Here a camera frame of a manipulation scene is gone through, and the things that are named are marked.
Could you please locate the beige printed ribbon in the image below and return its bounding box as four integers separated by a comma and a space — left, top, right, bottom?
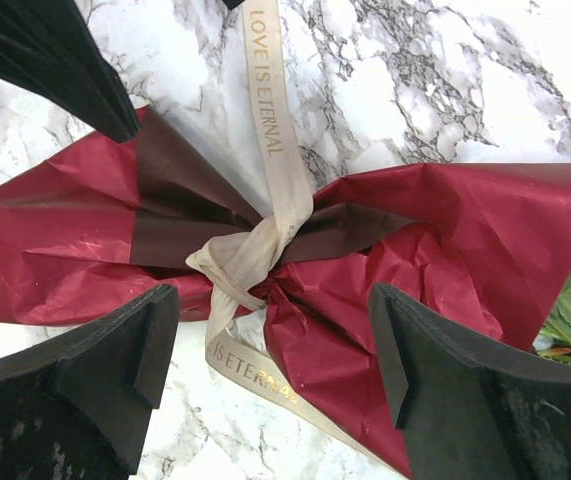
184, 0, 406, 476

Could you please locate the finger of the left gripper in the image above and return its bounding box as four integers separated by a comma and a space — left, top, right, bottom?
0, 0, 140, 143

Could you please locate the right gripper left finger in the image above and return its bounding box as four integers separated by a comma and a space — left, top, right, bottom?
0, 285, 180, 479

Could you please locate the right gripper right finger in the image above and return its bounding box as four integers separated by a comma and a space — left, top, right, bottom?
369, 284, 571, 479

